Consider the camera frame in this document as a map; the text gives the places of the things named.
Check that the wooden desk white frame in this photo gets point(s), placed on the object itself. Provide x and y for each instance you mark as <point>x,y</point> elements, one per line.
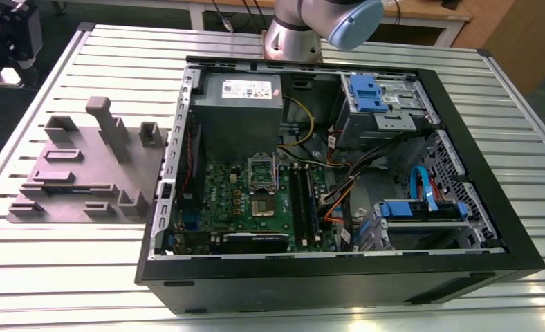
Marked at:
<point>428,14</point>

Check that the metal drive cage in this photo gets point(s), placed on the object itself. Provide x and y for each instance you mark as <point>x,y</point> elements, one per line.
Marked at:
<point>392,124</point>

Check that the hard disk in blue carrier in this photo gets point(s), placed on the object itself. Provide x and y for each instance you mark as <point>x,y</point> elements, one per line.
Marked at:
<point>399,210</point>

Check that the black PC case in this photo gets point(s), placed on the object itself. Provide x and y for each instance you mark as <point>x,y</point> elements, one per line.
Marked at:
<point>299,276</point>

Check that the grey parts rack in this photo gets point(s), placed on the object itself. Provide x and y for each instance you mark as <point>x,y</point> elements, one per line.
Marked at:
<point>92,166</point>

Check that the RAM stick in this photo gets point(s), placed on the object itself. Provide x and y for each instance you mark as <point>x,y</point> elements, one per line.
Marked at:
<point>69,190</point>

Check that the grey power supply unit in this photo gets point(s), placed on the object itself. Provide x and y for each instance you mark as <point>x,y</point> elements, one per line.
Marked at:
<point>235,121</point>

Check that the CPU socket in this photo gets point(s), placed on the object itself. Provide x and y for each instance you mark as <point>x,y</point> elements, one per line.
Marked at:
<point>263,207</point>

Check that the wooden cabinet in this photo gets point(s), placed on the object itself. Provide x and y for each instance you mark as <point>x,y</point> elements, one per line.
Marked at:
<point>526,41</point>

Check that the green motherboard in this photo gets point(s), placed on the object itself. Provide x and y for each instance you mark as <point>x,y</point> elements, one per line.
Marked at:
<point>225,221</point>

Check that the black graphics card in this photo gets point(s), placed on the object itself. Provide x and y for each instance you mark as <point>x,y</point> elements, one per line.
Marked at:
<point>253,243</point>

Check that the blue drive latch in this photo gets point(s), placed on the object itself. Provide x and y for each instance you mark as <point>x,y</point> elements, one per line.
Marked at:
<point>367,93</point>

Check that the metal disk bay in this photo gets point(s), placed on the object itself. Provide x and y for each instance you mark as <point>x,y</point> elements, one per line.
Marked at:
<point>374,238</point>

